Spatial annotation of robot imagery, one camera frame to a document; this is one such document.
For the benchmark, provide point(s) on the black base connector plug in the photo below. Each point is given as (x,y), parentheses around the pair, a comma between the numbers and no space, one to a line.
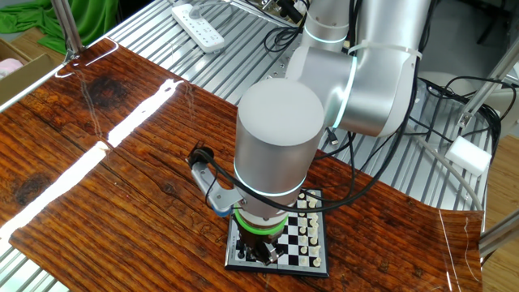
(290,10)

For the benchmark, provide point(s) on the white chess king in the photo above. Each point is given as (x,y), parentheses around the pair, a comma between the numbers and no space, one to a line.
(313,222)

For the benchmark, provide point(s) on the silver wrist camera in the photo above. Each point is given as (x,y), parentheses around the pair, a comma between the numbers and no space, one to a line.
(215,190)

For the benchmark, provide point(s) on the white chess rook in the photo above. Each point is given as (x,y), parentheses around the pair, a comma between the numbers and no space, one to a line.
(316,262)
(311,196)

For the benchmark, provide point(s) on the silver robot mounting plate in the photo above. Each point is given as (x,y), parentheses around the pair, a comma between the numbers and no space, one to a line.
(277,67)

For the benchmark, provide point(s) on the aluminium frame post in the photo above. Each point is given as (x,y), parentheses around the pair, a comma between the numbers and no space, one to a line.
(500,235)
(67,24)
(486,85)

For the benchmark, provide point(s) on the black chess rook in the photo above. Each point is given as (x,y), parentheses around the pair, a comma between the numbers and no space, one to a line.
(241,254)

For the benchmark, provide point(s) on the clear plastic sheet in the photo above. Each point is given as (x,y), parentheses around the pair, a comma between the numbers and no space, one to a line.
(434,97)

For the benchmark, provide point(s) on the wood grain table mat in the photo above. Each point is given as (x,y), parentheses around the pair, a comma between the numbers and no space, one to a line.
(121,182)

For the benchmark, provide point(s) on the pink soft item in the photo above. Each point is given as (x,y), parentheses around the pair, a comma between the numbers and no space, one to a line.
(10,67)

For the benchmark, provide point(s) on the white chess queen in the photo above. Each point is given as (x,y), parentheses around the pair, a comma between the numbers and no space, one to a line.
(312,231)

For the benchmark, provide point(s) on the black white magnetic chessboard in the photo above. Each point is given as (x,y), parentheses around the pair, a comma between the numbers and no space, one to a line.
(296,259)

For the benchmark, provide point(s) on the white adapter block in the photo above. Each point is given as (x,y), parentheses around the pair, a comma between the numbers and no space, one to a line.
(468,156)

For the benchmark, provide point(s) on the brown cardboard box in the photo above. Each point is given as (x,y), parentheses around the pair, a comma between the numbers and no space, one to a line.
(24,81)

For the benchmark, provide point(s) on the white power strip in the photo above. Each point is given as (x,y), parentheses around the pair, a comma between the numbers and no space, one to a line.
(192,24)

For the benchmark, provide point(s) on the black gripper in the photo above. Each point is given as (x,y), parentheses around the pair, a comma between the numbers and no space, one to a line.
(259,240)

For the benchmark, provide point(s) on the bright green cloth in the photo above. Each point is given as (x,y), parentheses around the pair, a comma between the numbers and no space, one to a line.
(97,20)

